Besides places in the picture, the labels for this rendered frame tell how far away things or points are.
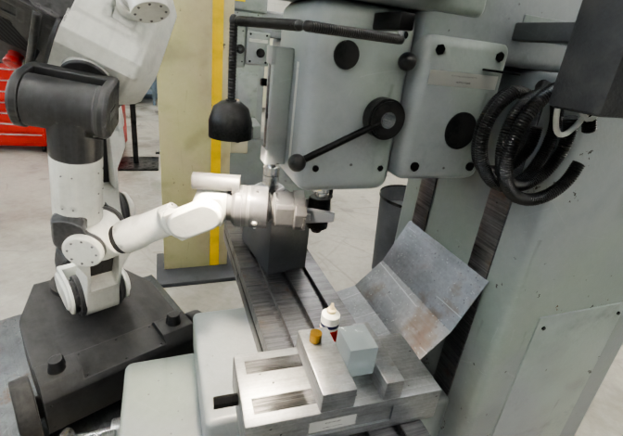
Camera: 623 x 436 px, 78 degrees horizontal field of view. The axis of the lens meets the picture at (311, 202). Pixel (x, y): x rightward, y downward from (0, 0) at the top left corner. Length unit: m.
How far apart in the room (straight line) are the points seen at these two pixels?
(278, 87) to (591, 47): 0.45
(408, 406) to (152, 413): 0.58
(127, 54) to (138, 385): 0.76
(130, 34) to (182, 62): 1.57
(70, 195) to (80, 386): 0.70
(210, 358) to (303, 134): 0.57
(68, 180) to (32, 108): 0.14
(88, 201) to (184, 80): 1.66
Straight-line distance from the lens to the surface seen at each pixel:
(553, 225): 0.90
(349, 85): 0.67
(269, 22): 0.58
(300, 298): 1.03
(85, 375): 1.42
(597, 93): 0.61
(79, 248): 0.90
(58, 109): 0.79
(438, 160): 0.78
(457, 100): 0.77
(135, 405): 1.08
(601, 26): 0.63
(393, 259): 1.17
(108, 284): 1.48
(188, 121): 2.48
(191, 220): 0.80
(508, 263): 0.93
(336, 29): 0.54
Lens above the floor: 1.56
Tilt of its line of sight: 22 degrees down
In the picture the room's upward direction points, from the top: 7 degrees clockwise
